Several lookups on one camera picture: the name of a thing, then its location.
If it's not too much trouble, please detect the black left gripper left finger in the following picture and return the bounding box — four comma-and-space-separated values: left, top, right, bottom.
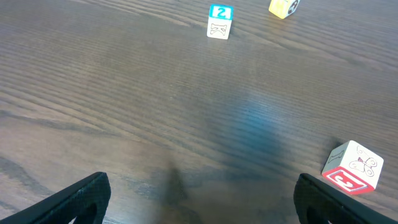
1, 172, 111, 224

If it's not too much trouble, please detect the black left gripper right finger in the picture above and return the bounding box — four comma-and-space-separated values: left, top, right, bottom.
294, 173, 397, 224

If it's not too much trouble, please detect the blue number 2 block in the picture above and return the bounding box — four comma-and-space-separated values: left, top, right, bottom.
206, 4, 234, 40

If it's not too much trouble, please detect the red edged butterfly block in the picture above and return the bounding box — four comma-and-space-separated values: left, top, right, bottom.
322, 140, 384, 195

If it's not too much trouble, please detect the yellow wooden block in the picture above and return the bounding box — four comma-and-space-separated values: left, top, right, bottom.
269, 0, 300, 19

